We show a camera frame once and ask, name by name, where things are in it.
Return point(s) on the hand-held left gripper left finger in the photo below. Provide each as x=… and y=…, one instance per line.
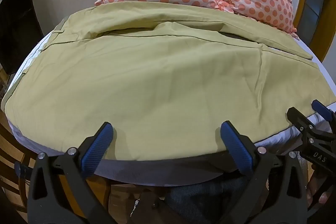
x=97, y=144

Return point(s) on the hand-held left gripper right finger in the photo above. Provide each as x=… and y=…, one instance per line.
x=237, y=146

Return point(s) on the dark cabinet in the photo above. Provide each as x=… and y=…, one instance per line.
x=14, y=22

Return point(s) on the person's dark jeans legs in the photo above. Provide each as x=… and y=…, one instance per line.
x=202, y=200

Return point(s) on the white bed sheet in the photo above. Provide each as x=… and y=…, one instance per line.
x=162, y=171

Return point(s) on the khaki pants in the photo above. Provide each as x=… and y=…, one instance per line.
x=162, y=87

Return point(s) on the person's right hand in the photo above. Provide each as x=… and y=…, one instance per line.
x=319, y=188

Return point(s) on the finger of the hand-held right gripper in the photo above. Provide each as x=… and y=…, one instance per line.
x=298, y=117
x=319, y=106

